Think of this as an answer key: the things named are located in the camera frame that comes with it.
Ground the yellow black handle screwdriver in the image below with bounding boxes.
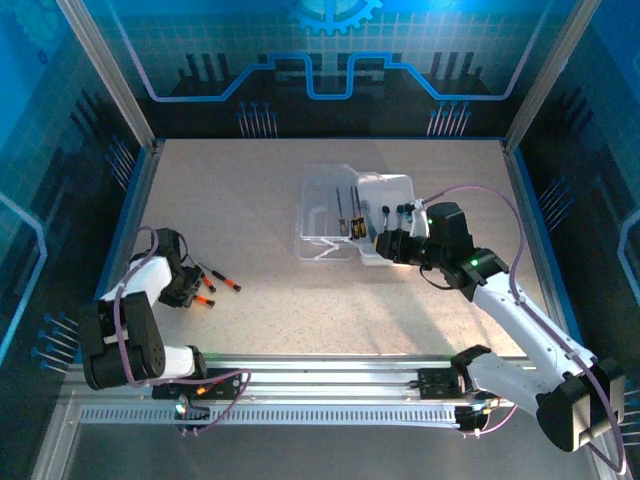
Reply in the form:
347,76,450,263
348,185,362,240
354,188,368,240
334,186,350,236

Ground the clear plastic tool box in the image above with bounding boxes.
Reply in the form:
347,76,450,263
293,162,416,269

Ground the controller board with green light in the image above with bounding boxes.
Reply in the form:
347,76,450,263
454,404,489,431
172,394,211,421

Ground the aluminium mounting beam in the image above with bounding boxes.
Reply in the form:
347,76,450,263
62,353,601,407

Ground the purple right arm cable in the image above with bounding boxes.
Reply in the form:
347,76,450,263
423,184,629,475

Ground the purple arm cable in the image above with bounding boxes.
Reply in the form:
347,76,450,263
112,226,254,437
423,184,629,475

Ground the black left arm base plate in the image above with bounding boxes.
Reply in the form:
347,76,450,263
151,369,245,401

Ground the aluminium side rail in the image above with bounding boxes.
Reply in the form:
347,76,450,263
501,139,590,361
74,139,167,361

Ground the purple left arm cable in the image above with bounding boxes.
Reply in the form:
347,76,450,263
112,226,254,437

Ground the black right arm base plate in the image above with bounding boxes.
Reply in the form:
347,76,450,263
417,367,510,401

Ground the slotted grey cable duct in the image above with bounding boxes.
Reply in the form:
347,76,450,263
78,405,464,427

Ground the aluminium lower frame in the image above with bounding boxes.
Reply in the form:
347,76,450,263
29,394,634,480

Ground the aluminium frame post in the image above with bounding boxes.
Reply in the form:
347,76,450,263
55,0,157,149
503,0,602,149

